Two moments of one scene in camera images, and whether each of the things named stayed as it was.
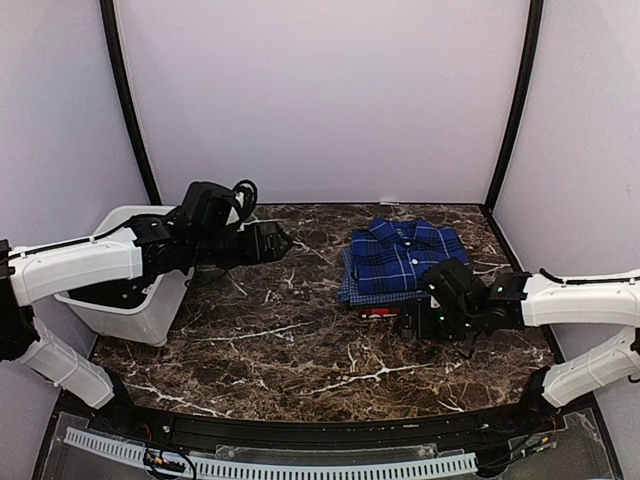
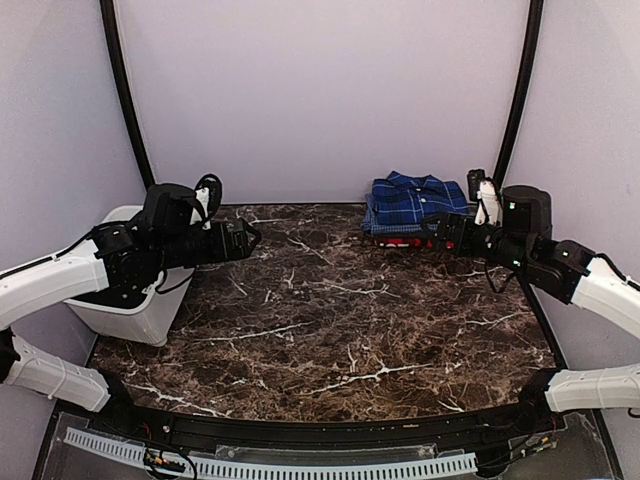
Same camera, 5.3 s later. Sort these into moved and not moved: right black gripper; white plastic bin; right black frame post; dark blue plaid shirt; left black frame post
Moved: dark blue plaid shirt; right black gripper
Not moved: left black frame post; white plastic bin; right black frame post
